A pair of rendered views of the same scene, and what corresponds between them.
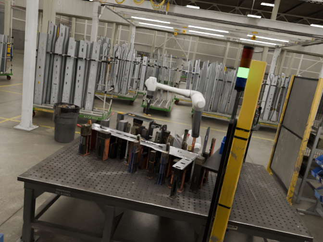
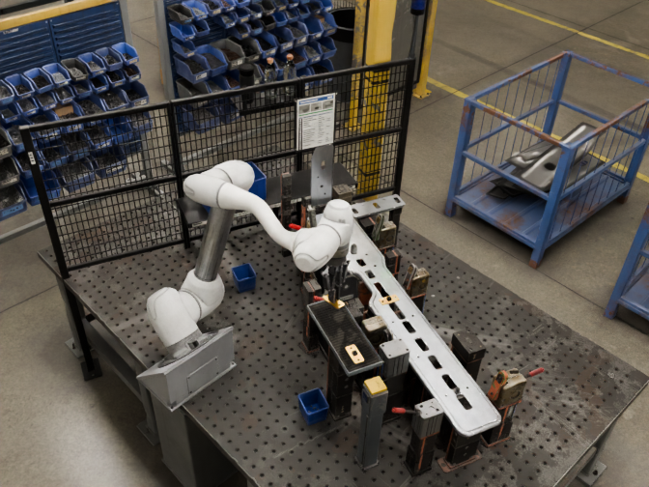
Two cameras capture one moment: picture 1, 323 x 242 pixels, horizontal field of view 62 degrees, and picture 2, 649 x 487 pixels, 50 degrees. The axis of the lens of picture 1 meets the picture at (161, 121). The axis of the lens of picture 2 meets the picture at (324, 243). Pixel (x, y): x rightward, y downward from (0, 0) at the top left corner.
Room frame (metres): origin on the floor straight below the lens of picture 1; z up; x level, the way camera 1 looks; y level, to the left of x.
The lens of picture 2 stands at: (4.65, 1.39, 3.07)
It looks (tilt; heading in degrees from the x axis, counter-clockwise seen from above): 40 degrees down; 221
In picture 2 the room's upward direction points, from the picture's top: 2 degrees clockwise
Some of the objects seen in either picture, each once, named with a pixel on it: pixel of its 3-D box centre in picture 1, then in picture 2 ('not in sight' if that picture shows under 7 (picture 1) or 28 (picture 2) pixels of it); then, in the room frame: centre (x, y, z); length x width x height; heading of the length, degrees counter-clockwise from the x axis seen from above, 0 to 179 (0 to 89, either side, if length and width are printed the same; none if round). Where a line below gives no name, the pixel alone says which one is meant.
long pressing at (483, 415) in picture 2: (137, 139); (392, 302); (2.85, 0.23, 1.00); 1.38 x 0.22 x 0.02; 67
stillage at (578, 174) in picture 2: not in sight; (551, 154); (0.43, -0.18, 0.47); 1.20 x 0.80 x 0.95; 174
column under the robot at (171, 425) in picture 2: not in sight; (199, 421); (3.53, -0.31, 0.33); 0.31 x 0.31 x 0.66; 86
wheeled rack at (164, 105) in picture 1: (161, 87); not in sight; (9.88, 0.21, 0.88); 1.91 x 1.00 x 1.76; 177
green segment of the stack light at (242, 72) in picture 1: (242, 72); not in sight; (1.86, -0.49, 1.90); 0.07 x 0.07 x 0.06
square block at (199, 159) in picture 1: (196, 174); (340, 216); (2.44, -0.42, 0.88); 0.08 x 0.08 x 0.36; 67
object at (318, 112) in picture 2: not in sight; (315, 121); (2.36, -0.69, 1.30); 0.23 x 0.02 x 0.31; 157
